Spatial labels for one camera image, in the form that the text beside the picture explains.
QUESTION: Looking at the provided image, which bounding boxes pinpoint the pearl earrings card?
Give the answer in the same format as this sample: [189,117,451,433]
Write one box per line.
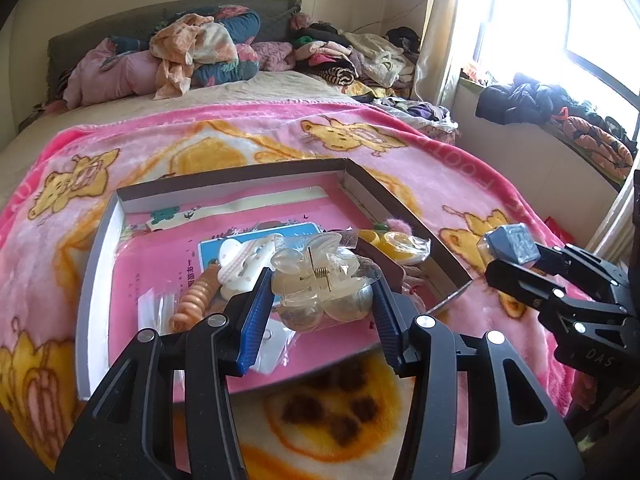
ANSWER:
[250,316,297,376]

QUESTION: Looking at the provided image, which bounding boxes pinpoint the floral laundry basket with clothes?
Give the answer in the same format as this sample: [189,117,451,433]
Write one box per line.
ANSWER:
[371,96,460,145]

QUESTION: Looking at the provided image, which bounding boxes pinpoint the pile of clothes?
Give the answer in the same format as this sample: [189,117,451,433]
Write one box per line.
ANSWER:
[249,12,421,99]

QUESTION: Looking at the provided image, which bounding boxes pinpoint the dark blue floral quilt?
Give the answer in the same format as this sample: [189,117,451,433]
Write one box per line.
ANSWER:
[110,4,262,99]

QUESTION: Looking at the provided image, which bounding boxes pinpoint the pink quilt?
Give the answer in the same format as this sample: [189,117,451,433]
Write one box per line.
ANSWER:
[62,38,160,110]

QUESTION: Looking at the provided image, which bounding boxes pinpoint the sheer floral bow hair clip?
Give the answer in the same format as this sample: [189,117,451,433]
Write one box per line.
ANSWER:
[401,266,439,313]

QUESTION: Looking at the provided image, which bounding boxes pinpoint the grey cardboard box tray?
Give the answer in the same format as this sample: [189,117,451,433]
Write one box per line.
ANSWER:
[74,156,474,402]

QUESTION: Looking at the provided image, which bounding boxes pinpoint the orange patterned cushion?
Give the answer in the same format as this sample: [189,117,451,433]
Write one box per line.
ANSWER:
[553,115,634,181]

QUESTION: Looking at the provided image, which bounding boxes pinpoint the pink cartoon bear blanket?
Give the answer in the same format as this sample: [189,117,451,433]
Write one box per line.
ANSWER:
[1,101,582,479]

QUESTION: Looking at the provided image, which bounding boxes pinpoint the black headband with pink pompom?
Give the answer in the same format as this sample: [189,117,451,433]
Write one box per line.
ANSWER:
[374,218,412,235]

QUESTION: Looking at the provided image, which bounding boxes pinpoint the dark grey headboard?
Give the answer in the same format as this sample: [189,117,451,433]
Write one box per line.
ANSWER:
[47,0,303,101]

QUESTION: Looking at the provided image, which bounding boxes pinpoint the mauve oval hair clip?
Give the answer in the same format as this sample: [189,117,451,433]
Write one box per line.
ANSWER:
[355,238,406,294]

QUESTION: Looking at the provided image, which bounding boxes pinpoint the dark clothes on windowsill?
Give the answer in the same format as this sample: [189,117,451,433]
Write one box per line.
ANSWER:
[475,74,576,126]

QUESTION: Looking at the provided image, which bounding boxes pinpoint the orange cream floral garment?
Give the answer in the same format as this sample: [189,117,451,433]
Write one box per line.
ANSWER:
[149,13,239,100]

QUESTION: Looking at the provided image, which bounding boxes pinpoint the cream curtain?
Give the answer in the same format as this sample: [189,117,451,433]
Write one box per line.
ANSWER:
[413,0,466,107]

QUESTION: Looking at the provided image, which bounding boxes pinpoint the clear pearl bow claw clip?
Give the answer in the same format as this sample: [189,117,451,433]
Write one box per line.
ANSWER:
[270,230,383,333]

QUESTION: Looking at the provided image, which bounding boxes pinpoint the yellow rings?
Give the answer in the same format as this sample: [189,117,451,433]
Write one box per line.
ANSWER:
[357,226,433,267]

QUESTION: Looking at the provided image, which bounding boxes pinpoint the white pink-dotted claw clip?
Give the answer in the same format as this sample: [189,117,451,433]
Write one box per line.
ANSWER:
[218,233,283,300]

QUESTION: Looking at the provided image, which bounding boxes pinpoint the peach spiral hair clip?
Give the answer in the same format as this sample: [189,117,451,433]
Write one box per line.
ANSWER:
[169,263,220,333]

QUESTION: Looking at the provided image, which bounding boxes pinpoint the small blue box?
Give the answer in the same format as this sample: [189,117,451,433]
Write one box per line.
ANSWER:
[476,223,540,266]

